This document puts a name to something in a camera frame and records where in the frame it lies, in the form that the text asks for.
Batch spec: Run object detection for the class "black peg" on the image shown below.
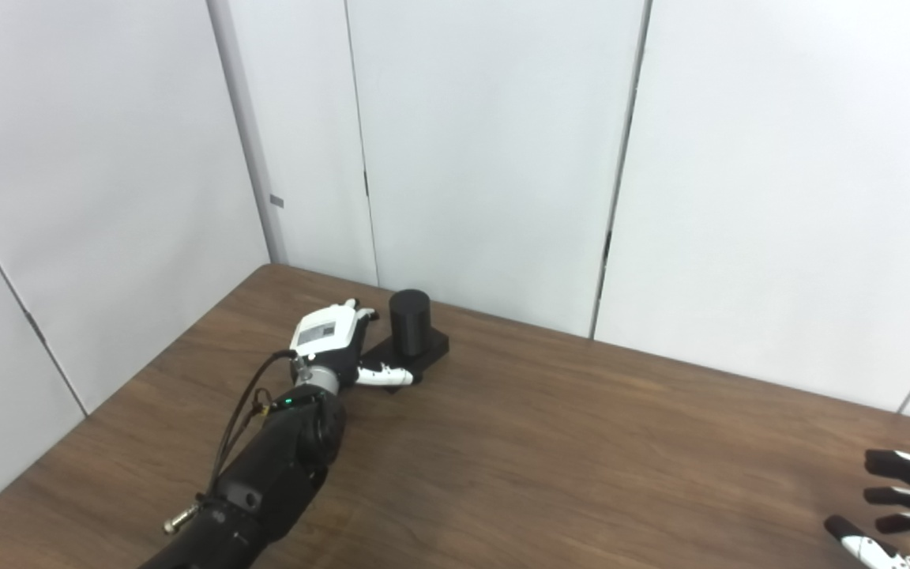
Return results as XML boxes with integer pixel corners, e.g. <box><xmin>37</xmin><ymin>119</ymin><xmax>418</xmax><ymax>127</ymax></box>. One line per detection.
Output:
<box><xmin>360</xmin><ymin>289</ymin><xmax>450</xmax><ymax>389</ymax></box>

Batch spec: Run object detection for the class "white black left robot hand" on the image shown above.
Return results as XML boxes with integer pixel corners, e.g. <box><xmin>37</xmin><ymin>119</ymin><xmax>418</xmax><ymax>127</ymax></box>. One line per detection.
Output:
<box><xmin>289</xmin><ymin>299</ymin><xmax>416</xmax><ymax>392</ymax></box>

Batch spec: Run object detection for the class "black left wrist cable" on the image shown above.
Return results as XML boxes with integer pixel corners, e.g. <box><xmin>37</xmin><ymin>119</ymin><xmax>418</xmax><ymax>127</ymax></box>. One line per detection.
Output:
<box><xmin>206</xmin><ymin>350</ymin><xmax>299</xmax><ymax>500</ymax></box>

